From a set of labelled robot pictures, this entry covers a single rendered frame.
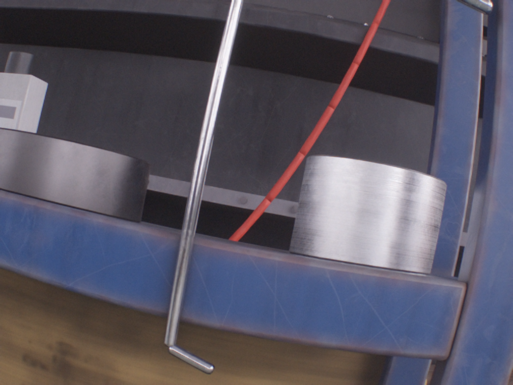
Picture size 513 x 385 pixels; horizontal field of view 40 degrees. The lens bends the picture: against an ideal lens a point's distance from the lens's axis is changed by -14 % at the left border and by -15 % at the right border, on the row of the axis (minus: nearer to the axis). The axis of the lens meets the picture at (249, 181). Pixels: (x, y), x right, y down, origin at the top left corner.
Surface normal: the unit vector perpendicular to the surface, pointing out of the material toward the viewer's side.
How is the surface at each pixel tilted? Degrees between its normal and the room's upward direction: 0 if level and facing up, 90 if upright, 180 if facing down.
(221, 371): 90
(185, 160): 90
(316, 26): 90
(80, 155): 90
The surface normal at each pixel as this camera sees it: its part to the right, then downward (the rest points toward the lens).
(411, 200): 0.29, -0.01
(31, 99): 0.96, 0.17
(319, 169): -0.81, -0.19
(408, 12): -0.10, -0.15
